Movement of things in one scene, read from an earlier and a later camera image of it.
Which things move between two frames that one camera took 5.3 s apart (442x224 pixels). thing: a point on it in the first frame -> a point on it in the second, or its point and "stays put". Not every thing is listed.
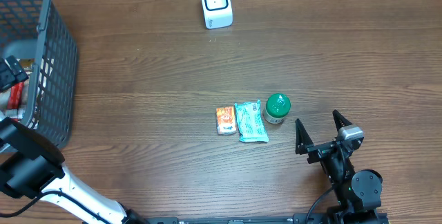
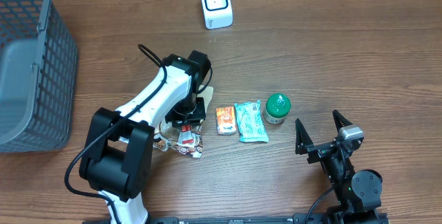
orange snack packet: [226, 120] stays put
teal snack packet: [250, 122] stays put
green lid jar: [277, 107] stays put
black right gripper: [322, 148] stays put
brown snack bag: [25, 64] -> [168, 135]
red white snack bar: [14, 100] -> [186, 137]
